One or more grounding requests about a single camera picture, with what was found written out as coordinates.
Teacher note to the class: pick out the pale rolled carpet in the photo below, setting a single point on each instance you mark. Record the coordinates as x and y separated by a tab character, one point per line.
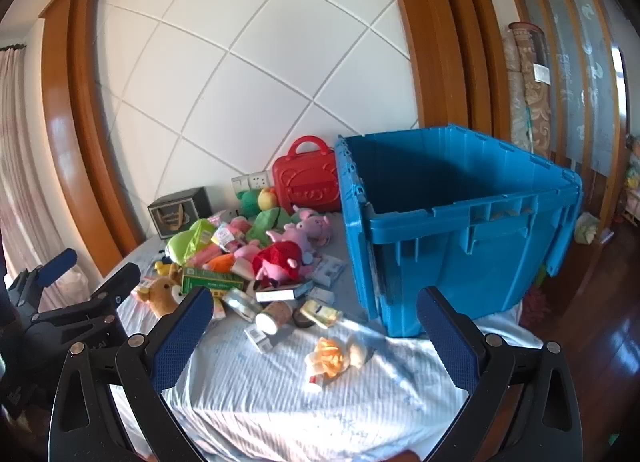
512	92

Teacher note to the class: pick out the green yellow plush toy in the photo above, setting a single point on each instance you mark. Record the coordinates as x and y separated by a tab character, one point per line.
255	199

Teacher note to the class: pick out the pale pink curtain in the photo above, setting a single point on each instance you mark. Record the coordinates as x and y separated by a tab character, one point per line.
25	167

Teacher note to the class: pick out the small white box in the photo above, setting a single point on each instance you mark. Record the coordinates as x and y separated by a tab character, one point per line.
325	296

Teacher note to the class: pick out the pink pig plush teal dress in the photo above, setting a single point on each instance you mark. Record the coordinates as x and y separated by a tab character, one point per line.
315	227

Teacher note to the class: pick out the clear packing tape roll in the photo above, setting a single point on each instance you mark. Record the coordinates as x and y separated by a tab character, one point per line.
242	303

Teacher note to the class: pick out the brown bear plush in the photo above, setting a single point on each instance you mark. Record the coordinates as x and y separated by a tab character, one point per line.
162	292

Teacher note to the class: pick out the dark box with gold emblem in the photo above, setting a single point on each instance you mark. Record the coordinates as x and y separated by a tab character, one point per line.
177	212

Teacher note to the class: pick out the pink pig plush orange dress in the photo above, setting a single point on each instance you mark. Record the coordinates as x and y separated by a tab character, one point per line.
220	263

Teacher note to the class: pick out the white wall socket panel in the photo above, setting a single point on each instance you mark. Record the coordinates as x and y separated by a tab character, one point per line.
252	179

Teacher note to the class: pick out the orange yellow plush toy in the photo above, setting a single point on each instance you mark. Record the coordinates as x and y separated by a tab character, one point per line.
332	359

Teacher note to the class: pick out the white sachet packets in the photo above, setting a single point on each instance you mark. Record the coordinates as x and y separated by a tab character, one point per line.
329	272

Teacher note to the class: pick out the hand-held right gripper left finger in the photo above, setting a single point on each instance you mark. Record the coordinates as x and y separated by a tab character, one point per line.
180	337

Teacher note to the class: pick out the yellow duck toy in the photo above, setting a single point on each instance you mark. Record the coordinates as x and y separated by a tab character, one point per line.
162	269

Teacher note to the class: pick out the pink soft toy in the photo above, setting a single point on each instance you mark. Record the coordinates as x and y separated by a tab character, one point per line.
240	224

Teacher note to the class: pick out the pink white packet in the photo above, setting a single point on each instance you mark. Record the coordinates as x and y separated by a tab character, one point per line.
217	218

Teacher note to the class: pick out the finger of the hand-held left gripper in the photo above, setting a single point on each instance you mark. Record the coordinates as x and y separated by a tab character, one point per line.
122	282
57	264

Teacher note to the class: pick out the pink pig plush red dress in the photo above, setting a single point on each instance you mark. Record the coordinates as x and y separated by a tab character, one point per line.
277	259

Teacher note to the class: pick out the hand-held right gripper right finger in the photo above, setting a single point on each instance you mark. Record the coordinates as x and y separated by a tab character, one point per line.
447	339

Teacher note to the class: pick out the long white box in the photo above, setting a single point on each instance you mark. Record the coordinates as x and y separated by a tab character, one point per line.
275	294

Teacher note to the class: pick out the magenta fluffy item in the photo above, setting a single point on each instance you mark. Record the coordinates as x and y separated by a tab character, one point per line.
536	307

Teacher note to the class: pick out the green carton box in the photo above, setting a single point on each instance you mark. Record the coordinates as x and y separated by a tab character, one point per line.
212	281

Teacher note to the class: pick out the brown rolled carpet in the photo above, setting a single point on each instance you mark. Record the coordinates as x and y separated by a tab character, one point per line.
537	112

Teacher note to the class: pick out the wooden wall frame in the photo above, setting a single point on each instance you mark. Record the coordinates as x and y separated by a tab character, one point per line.
65	132

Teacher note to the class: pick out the white green bundle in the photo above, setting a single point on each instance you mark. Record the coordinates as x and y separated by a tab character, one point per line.
586	229

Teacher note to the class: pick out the pink tissue pack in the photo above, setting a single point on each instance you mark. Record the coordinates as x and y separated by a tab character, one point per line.
202	258

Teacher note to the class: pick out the wooden frosted glass partition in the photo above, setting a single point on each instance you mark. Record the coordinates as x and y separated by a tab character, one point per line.
575	67

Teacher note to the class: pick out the colourful snack pack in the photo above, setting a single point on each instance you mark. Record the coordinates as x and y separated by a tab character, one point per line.
226	236

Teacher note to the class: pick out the green cloth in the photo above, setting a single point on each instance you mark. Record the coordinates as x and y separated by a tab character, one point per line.
267	227

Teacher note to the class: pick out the blue plastic crate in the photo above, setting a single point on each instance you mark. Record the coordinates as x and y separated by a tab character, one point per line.
450	262

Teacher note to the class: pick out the dark round tin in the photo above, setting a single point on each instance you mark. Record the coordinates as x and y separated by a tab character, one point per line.
302	318

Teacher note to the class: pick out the red toy suitcase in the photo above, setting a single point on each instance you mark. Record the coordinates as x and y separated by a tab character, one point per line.
307	182

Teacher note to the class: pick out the yellow white packet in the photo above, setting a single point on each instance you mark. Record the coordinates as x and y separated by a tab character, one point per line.
322	313

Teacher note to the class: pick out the teal white box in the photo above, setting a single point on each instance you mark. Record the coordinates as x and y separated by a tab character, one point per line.
303	289

